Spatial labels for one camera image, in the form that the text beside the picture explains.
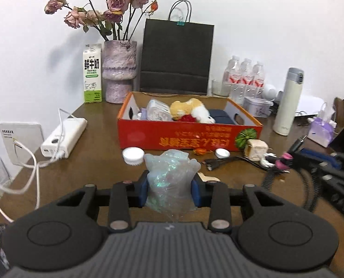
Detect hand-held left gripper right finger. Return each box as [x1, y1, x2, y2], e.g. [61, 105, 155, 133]
[191, 176, 284, 233]

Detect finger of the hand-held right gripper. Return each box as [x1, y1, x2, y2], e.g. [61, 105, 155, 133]
[301, 148, 342, 171]
[288, 150, 338, 180]

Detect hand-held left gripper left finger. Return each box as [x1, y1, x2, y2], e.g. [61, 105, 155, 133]
[56, 170, 149, 232]

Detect beige piece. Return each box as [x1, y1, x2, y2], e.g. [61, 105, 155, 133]
[198, 172, 220, 182]

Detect iridescent plastic bag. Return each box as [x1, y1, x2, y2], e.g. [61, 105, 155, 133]
[144, 149, 202, 214]

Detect white ridged lid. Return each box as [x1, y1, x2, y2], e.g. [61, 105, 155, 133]
[123, 148, 145, 166]

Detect white tissue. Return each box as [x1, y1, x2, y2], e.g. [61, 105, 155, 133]
[260, 155, 277, 169]

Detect black usb cable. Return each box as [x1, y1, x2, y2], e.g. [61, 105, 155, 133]
[204, 155, 265, 171]

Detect beige plug adapter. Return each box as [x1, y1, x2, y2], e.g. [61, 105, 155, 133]
[245, 139, 268, 161]

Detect orange cardboard box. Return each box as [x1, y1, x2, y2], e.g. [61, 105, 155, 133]
[117, 91, 263, 152]

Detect navy blue zip pouch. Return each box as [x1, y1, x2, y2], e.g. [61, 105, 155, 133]
[208, 109, 234, 125]

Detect clear plastic container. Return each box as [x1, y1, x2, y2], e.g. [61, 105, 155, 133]
[147, 99, 173, 121]

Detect yellow and white plush toy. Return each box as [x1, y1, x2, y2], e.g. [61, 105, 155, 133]
[170, 98, 215, 123]

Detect wooden desktop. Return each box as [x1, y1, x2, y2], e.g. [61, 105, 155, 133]
[0, 94, 344, 267]

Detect purple tissue pack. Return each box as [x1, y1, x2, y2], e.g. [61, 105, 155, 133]
[308, 117, 337, 148]

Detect clear plastic bag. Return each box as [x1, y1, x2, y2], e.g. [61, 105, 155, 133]
[316, 103, 336, 124]

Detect white paper sheet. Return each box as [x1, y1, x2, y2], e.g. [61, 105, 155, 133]
[295, 94, 329, 118]

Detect white thermos bottle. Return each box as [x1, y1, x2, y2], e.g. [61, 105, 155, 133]
[273, 67, 304, 136]

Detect white round device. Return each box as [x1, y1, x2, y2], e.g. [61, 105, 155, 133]
[263, 84, 277, 101]

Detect white power bank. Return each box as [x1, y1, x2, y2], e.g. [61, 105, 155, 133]
[40, 118, 88, 159]

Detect clear water bottle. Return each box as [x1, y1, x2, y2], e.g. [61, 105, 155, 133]
[222, 55, 240, 100]
[251, 61, 266, 99]
[238, 58, 254, 105]

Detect clear glass cup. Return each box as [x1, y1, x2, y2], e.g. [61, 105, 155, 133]
[212, 79, 232, 97]

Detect purple stone vase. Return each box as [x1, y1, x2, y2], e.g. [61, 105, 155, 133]
[102, 40, 138, 104]

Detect white green milk carton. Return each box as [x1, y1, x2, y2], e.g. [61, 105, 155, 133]
[83, 43, 103, 104]

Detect white socket panel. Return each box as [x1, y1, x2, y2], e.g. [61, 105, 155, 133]
[0, 122, 44, 166]

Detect black paper bag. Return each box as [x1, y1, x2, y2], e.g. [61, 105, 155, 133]
[139, 0, 215, 96]

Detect dried pink roses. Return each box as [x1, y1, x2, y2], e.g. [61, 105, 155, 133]
[44, 0, 161, 42]

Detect thin black wire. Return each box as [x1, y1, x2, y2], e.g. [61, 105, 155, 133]
[296, 111, 315, 127]

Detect white charging cable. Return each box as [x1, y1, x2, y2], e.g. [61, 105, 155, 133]
[0, 108, 74, 223]

